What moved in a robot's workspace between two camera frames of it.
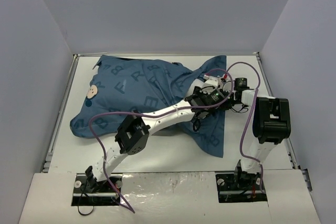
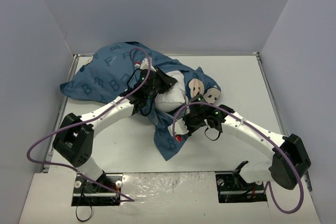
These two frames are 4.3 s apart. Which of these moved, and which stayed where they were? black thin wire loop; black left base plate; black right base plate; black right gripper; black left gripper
Moved: black right gripper; black left gripper; black thin wire loop
Stayed: black right base plate; black left base plate
